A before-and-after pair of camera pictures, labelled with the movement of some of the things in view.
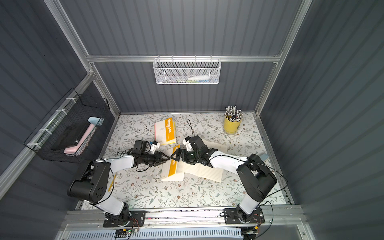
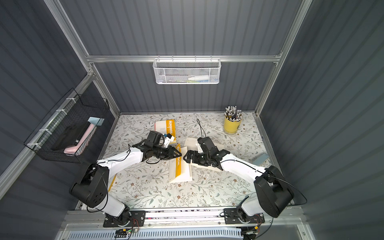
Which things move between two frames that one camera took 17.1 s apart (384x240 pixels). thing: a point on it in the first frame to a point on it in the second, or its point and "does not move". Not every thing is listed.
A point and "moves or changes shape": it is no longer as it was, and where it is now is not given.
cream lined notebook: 201,172 moves or changes shape
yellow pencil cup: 231,127 does not move
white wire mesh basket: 187,70 does not move
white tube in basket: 201,77 does not move
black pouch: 69,136 does not move
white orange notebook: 169,169 to 166,126
